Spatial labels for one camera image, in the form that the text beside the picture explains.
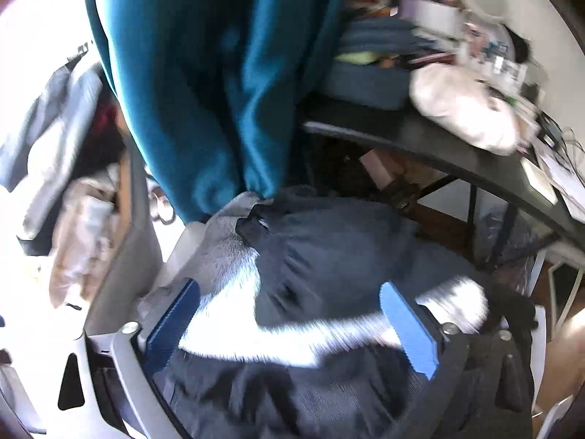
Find teal curtain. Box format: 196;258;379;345
80;0;358;223

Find cluster of cosmetics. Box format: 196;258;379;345
355;0;546;102

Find white table frame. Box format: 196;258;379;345
525;241;585;331

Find dark ribbed cloth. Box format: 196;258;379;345
154;342;536;439

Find white fluffy garment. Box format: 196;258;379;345
177;273;491;369

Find grey garment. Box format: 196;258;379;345
196;191;262;312

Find purple plastic bag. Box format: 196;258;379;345
474;205;541;285

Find beige pouch bag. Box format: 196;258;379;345
408;61;522;157

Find white soap box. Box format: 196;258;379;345
521;158;559;206

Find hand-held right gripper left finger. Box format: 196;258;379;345
57;278;203;439

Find pink box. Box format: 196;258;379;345
358;150;395;187

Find blue denim bag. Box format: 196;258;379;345
324;17;431;111

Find stack of papers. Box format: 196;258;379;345
535;146;585;222

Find dark blue garment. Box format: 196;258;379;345
234;187;495;331

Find black desk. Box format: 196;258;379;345
301;95;585;258

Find black charger with cables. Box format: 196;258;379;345
532;109;585;166

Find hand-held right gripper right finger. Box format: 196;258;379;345
379;281;536;439

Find grey chair back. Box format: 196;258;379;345
83;145;166;335

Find hanging light clothes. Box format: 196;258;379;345
0;61;134;308

